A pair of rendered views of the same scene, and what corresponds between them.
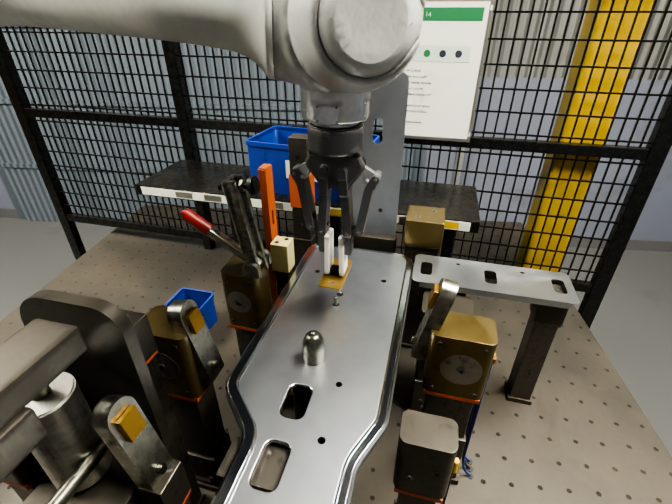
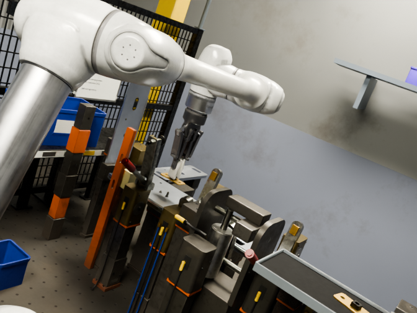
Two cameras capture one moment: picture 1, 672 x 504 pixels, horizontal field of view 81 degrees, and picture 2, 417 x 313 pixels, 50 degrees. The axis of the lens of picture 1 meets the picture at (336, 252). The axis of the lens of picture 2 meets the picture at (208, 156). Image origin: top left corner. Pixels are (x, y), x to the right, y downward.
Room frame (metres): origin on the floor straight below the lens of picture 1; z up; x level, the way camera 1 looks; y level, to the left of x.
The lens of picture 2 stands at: (0.07, 1.36, 1.54)
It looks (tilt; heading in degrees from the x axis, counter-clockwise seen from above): 14 degrees down; 285
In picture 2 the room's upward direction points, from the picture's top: 20 degrees clockwise
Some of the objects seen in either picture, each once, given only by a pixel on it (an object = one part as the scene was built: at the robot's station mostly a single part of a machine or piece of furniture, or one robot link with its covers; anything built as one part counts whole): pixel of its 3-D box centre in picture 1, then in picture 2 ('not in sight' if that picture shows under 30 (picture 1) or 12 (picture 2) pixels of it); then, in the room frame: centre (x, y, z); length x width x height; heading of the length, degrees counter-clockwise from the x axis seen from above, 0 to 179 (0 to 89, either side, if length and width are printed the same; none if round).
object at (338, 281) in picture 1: (336, 270); (173, 177); (0.53, 0.00, 1.07); 0.08 x 0.04 x 0.01; 166
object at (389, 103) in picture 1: (373, 160); (130, 120); (0.78, -0.08, 1.17); 0.12 x 0.01 x 0.34; 76
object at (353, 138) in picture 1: (335, 155); (192, 123); (0.53, 0.00, 1.26); 0.08 x 0.07 x 0.09; 76
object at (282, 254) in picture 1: (287, 315); (114, 220); (0.64, 0.10, 0.88); 0.04 x 0.04 x 0.37; 76
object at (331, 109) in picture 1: (335, 98); (200, 102); (0.53, 0.00, 1.34); 0.09 x 0.09 x 0.06
